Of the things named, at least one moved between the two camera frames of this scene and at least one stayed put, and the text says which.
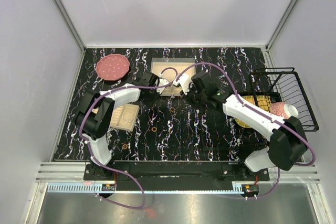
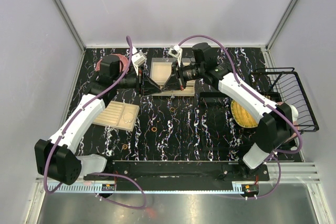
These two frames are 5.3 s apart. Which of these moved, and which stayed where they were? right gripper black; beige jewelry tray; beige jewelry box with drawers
Moved: right gripper black
Stayed: beige jewelry box with drawers; beige jewelry tray
